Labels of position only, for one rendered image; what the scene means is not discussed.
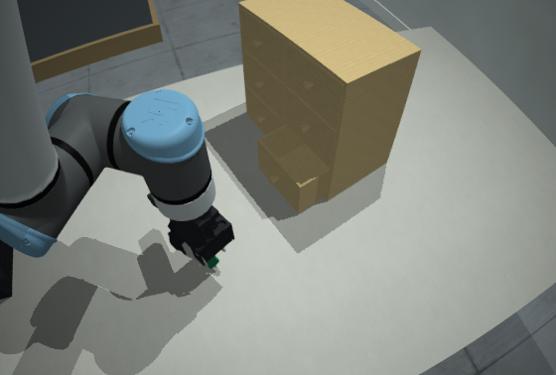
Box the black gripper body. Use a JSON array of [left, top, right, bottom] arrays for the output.
[[168, 205, 234, 266]]

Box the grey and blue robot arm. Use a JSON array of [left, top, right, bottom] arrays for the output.
[[0, 0, 216, 258]]

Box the tan chest of drawers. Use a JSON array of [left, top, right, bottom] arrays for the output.
[[238, 0, 421, 201]]

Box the brown wooden drawer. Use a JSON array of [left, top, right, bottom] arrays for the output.
[[244, 50, 284, 118], [246, 86, 283, 134], [241, 8, 284, 79], [286, 42, 344, 128], [286, 86, 337, 166], [257, 125, 331, 214]]

